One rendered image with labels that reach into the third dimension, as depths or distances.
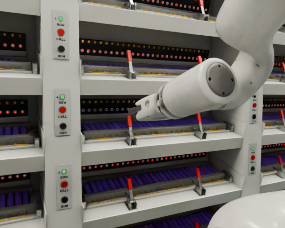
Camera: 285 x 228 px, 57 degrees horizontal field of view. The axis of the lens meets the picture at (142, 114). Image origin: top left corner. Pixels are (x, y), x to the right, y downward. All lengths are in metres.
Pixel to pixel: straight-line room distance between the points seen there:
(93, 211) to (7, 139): 0.32
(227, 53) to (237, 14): 0.73
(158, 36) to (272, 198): 0.85
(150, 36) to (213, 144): 0.47
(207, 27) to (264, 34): 0.56
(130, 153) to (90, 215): 0.21
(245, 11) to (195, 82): 0.13
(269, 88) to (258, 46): 0.73
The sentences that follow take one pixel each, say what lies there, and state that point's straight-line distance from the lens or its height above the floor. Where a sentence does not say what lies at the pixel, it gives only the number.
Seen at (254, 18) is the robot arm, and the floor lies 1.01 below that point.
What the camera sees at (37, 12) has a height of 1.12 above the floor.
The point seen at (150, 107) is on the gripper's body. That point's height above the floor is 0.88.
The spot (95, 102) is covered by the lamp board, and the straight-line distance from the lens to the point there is 0.92.
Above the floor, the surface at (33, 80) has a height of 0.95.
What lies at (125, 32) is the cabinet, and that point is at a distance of 1.01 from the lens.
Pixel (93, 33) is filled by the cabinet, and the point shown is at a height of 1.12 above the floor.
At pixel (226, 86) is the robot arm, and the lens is 0.47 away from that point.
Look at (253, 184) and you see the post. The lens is 1.14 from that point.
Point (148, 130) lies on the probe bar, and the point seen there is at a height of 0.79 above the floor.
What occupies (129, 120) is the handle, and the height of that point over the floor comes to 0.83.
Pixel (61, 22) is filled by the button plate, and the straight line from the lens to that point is 0.75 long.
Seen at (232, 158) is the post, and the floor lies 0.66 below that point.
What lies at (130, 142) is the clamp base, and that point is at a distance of 0.80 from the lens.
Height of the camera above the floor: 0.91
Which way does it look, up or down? 4 degrees down
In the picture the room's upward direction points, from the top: straight up
